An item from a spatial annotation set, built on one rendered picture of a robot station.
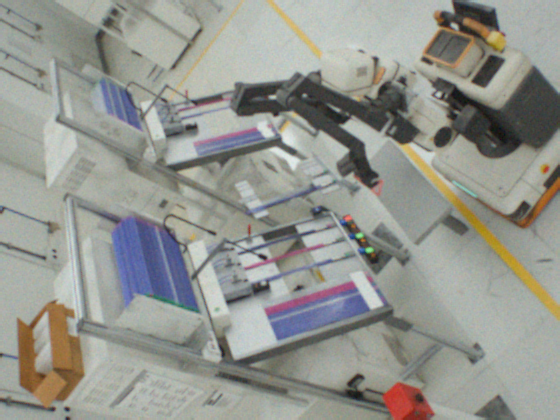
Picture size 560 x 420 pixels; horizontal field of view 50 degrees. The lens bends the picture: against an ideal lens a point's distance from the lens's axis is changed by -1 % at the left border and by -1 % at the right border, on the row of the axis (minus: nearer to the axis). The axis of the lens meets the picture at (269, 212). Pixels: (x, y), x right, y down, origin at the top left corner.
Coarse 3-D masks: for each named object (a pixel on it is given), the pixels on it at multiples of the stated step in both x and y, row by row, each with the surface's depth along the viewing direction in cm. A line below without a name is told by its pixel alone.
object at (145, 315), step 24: (72, 216) 244; (120, 216) 270; (144, 216) 271; (72, 240) 232; (72, 264) 224; (72, 288) 216; (192, 288) 252; (144, 312) 225; (168, 312) 229; (192, 312) 236; (168, 336) 237; (192, 336) 240
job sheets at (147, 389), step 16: (144, 384) 233; (160, 384) 237; (176, 384) 240; (128, 400) 236; (144, 400) 239; (160, 400) 242; (176, 400) 246; (192, 400) 250; (208, 400) 253; (224, 400) 257; (160, 416) 250; (176, 416) 254
